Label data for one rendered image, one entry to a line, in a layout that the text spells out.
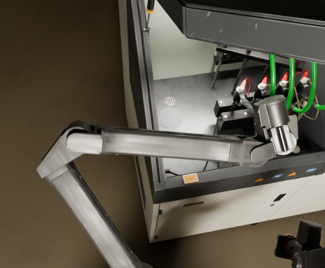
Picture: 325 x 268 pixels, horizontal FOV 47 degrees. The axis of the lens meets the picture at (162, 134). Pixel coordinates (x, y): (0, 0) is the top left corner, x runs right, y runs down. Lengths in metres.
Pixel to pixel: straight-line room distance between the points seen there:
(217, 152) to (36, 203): 1.69
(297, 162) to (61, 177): 0.93
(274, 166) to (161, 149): 0.71
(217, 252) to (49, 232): 0.97
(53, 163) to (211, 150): 0.32
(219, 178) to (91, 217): 0.64
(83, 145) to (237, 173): 0.75
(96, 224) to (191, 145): 0.26
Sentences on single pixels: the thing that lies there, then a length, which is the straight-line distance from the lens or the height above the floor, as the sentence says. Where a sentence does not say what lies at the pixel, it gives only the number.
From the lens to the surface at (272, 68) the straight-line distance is 1.10.
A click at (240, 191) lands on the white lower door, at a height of 0.75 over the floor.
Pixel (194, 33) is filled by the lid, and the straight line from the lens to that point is 0.44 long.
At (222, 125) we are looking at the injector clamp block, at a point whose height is 0.95.
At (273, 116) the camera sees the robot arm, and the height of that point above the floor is 1.50.
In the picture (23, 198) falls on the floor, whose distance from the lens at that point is 2.40.
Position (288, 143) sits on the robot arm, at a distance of 0.87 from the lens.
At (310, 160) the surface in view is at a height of 0.95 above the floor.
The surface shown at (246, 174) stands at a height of 0.95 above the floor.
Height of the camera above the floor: 2.19
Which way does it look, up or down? 62 degrees down
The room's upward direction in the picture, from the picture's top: 6 degrees clockwise
